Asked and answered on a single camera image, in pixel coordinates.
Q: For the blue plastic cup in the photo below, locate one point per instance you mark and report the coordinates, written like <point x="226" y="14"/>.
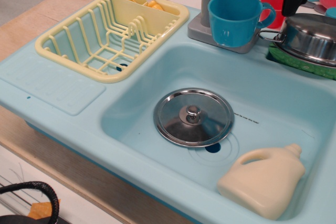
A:
<point x="234" y="22"/>

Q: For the red plastic cup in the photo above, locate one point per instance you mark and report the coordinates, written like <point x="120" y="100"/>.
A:
<point x="277" y="6"/>

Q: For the light blue toy sink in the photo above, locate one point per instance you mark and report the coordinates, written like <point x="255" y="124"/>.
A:
<point x="111" y="124"/>

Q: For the steel pot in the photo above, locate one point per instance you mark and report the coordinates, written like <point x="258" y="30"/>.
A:
<point x="309" y="37"/>

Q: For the grey toy faucet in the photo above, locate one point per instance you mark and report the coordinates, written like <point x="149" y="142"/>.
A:
<point x="199" y="29"/>

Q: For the yellow dish rack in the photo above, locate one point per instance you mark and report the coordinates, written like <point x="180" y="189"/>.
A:
<point x="107" y="40"/>

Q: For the round steel pot lid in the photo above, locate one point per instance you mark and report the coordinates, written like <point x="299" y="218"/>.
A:
<point x="193" y="117"/>

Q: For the cream detergent bottle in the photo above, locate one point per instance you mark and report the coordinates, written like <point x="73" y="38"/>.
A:
<point x="264" y="180"/>

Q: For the orange tape piece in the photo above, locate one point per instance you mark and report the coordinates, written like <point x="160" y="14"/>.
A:
<point x="40" y="210"/>

